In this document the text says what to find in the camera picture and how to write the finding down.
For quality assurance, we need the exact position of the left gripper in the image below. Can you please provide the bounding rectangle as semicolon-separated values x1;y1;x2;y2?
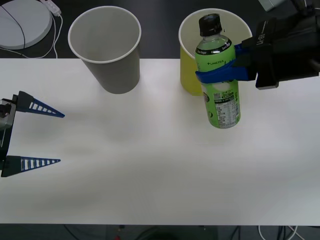
0;90;66;178

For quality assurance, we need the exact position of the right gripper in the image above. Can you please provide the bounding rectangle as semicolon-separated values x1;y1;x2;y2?
194;16;299;91

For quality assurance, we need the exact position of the green plastic bottle black cap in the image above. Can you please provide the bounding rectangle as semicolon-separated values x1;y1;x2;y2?
194;13;242;130

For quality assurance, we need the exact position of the yellow-green plastic waste bin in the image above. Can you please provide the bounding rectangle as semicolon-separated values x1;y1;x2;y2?
178;7;253;98

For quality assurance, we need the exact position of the white round disc base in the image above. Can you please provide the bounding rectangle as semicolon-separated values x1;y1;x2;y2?
0;0;53;50

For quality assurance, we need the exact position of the grey plastic waste bin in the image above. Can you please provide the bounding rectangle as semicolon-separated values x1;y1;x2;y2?
67;6;142;95

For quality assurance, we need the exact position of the white power strip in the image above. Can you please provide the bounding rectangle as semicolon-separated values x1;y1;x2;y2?
39;0;62;16

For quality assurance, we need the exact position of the thin black cable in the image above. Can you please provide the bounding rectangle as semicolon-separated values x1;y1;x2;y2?
0;4;27;60

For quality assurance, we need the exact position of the white power strip cable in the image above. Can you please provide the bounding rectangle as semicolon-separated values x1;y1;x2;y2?
0;14;64;60

